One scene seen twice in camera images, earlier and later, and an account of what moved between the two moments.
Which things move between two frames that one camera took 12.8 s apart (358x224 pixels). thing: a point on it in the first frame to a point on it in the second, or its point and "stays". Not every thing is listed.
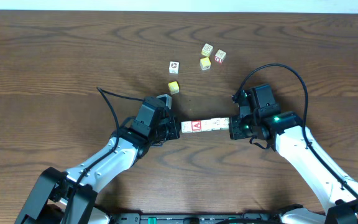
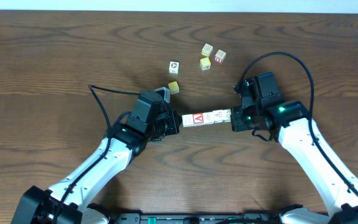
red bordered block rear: [219, 56] stays
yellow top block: [173, 87] stays
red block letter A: [196, 126] to [198, 120]
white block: [215, 123] to [218, 116]
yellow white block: [205, 63] stays
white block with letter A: [174, 67] stays
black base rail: [191, 218] stays
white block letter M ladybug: [186, 127] to [188, 120]
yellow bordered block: [207, 50] stays
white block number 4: [206, 125] to [208, 117]
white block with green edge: [224, 123] to [226, 116]
